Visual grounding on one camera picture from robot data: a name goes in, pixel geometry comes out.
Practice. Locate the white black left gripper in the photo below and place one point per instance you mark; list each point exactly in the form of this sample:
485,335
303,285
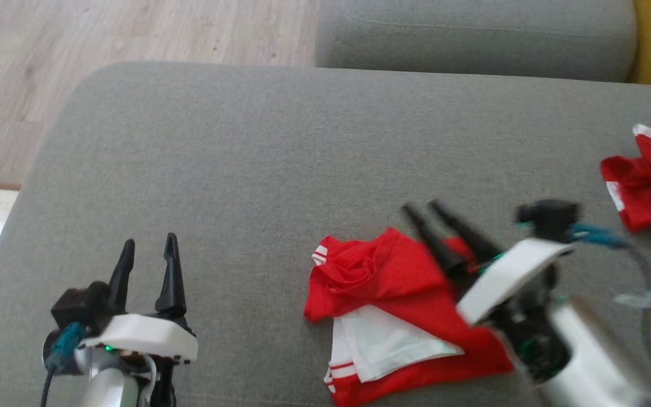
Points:
144,336

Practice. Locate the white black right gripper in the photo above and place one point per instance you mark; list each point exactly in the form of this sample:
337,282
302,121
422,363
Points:
506,277

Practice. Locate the red white basketball jersey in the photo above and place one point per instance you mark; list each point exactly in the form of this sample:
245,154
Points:
393,282

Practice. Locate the red shorts white stripe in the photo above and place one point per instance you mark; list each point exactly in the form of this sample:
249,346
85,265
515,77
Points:
650,186

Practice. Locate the large grey sofa seat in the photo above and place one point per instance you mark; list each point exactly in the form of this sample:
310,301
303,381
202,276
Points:
274,169

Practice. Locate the small grey sofa seat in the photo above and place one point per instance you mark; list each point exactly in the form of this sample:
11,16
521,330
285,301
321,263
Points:
472,39

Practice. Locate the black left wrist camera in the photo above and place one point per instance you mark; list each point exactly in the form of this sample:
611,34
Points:
79,305

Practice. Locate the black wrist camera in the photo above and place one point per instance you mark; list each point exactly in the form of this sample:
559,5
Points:
548,217
79,305

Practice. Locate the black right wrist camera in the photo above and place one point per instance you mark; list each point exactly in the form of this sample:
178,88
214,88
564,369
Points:
548,217

